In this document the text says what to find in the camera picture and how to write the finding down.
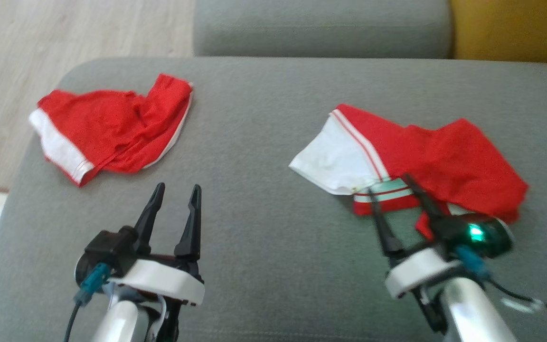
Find red shorts white stripe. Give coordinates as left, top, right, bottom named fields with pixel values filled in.
left=29, top=73, right=193, bottom=187

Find teal cable connector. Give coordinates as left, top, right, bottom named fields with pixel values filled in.
left=455, top=246, right=491, bottom=281
left=74, top=263, right=112, bottom=305

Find red jersey white sleeves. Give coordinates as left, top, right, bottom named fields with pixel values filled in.
left=289, top=104, right=529, bottom=240

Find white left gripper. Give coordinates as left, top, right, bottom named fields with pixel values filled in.
left=107, top=182, right=205, bottom=342

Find yellow cushion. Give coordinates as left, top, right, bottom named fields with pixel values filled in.
left=449, top=0, right=547, bottom=65

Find teal right cable connector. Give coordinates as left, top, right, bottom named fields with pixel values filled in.
left=455, top=246, right=491, bottom=281

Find white right cable label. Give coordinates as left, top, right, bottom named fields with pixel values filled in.
left=500, top=295, right=538, bottom=314

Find grey sofa back cushion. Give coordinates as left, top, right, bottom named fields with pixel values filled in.
left=193, top=0, right=453, bottom=59

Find teal left cable connector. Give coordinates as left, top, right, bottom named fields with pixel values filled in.
left=74, top=263, right=112, bottom=305

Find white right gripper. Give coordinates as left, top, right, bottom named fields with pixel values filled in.
left=368, top=173, right=464, bottom=333

